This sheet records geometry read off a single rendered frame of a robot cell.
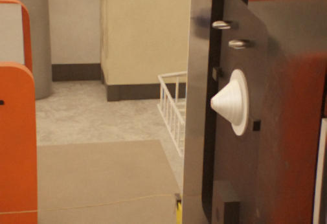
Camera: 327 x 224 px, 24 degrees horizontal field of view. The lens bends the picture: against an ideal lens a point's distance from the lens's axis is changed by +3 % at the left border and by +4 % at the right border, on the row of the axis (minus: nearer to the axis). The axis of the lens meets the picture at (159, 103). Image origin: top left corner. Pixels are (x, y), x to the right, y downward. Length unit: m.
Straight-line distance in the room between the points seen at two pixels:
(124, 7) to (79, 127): 0.65
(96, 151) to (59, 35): 2.49
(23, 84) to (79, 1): 3.15
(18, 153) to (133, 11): 2.80
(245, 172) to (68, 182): 0.95
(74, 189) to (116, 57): 2.33
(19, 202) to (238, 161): 0.45
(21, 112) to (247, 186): 0.43
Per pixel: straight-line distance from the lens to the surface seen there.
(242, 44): 0.66
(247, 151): 0.69
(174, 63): 3.94
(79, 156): 1.74
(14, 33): 1.18
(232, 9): 0.73
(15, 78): 1.02
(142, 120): 3.76
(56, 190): 1.60
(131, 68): 3.91
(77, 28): 4.21
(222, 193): 0.74
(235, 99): 0.69
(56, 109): 3.90
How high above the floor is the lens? 1.46
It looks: 22 degrees down
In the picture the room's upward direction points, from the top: 2 degrees clockwise
